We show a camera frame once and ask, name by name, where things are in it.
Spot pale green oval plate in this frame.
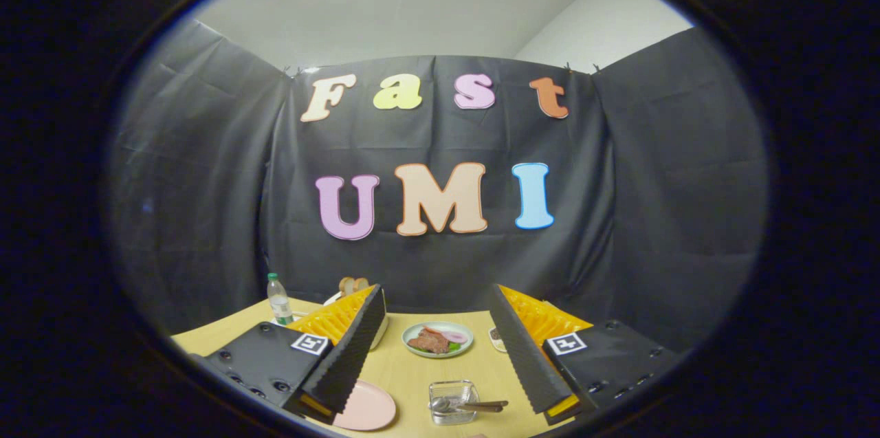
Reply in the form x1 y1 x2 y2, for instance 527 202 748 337
402 321 474 359

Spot cream white toaster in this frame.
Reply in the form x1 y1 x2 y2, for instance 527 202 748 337
323 290 390 350

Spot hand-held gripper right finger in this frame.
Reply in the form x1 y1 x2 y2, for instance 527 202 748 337
489 285 688 425

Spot metal wire basket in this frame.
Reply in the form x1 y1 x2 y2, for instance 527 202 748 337
428 380 481 426

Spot wooden handled metal spoon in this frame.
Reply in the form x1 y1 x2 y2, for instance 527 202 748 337
430 396 505 415

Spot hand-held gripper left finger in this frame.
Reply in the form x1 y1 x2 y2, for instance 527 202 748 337
189 285 387 425

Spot brown meat slices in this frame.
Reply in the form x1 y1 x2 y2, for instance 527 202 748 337
407 328 451 355

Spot clear plastic water bottle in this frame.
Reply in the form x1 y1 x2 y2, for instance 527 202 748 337
267 272 294 326

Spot pink round plate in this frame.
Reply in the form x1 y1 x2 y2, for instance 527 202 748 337
332 380 397 432

